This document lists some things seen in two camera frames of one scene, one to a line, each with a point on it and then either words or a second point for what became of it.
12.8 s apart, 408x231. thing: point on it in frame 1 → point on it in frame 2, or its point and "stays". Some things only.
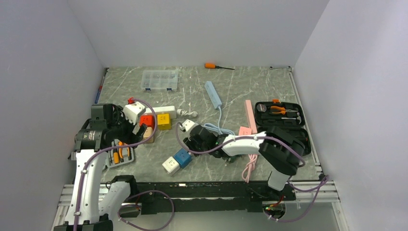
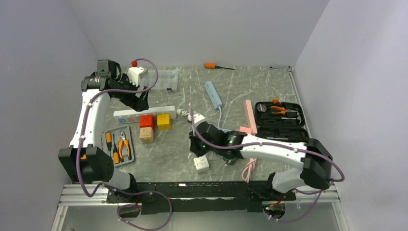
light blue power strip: x=213 y=94 stays
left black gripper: x=130 y=137 → x=138 y=104
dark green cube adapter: x=231 y=159 stays
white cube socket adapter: x=171 y=166 → x=201 y=164
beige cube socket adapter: x=148 y=132 stays
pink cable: x=249 y=167 stays
